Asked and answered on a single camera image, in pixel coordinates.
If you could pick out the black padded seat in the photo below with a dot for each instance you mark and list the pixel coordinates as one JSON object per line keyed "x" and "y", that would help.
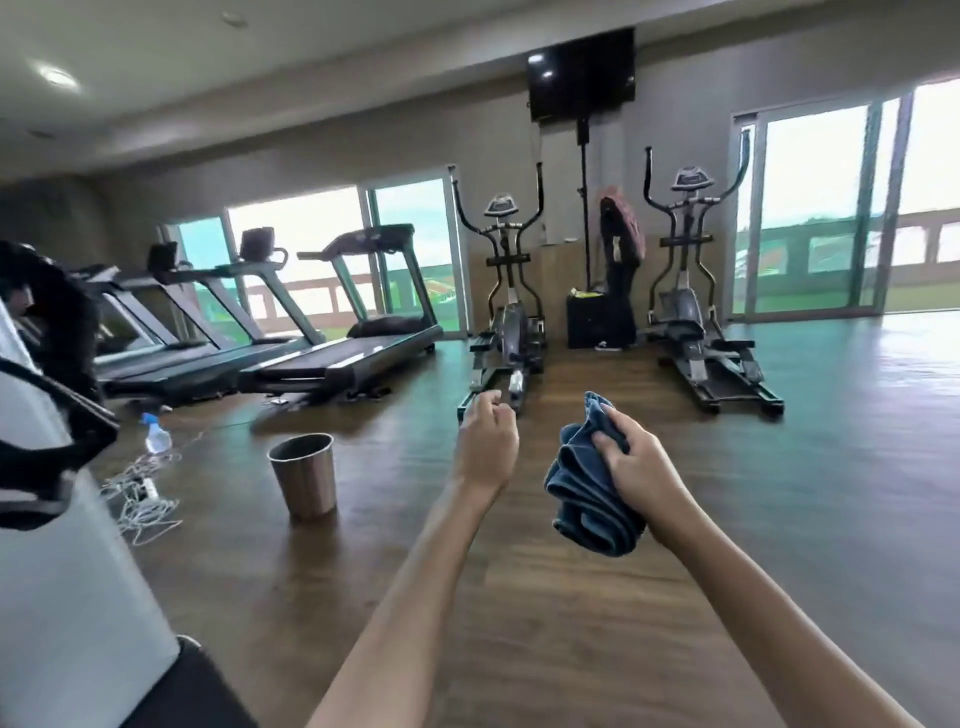
{"x": 195, "y": 690}

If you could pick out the black speaker stand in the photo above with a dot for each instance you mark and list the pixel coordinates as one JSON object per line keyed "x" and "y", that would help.
{"x": 583, "y": 210}

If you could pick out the metal waste bin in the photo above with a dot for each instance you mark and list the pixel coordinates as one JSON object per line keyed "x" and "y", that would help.
{"x": 304, "y": 480}

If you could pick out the person's left fingers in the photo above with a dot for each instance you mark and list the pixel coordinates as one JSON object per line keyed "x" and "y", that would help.
{"x": 486, "y": 405}

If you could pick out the black wall television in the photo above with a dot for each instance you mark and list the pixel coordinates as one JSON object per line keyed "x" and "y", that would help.
{"x": 581, "y": 75}

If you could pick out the black treadmill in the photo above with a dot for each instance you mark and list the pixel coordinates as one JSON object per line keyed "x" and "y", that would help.
{"x": 352, "y": 352}
{"x": 124, "y": 300}
{"x": 210, "y": 352}

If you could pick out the grey elliptical trainer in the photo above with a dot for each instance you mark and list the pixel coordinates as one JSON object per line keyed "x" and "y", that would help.
{"x": 690, "y": 322}
{"x": 510, "y": 322}

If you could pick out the white power strip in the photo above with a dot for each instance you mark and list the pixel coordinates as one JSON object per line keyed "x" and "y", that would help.
{"x": 149, "y": 489}

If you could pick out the clear spray bottle blue nozzle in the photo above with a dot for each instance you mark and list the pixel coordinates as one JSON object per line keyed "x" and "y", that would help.
{"x": 156, "y": 436}

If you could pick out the person's right forearm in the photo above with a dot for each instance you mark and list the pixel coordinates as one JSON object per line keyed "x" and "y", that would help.
{"x": 765, "y": 630}

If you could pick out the black speaker box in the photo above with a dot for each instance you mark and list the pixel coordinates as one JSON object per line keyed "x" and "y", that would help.
{"x": 589, "y": 322}

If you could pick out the white and black gym machine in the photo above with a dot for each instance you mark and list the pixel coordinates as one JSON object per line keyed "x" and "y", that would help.
{"x": 60, "y": 525}

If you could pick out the blue cloth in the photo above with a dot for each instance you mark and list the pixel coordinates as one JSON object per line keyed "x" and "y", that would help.
{"x": 585, "y": 495}

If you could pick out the person's left forearm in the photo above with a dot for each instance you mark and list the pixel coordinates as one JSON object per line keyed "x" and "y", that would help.
{"x": 420, "y": 600}

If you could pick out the person's left hand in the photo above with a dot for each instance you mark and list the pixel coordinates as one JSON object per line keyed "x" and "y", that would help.
{"x": 487, "y": 450}

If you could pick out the person's right hand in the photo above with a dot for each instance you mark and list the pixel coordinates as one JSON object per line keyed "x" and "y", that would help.
{"x": 645, "y": 480}

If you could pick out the person's right fingers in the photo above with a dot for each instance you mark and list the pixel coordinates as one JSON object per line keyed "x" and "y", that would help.
{"x": 613, "y": 441}

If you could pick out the round ceiling light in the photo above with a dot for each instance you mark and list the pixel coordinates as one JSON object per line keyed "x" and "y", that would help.
{"x": 234, "y": 19}
{"x": 55, "y": 76}

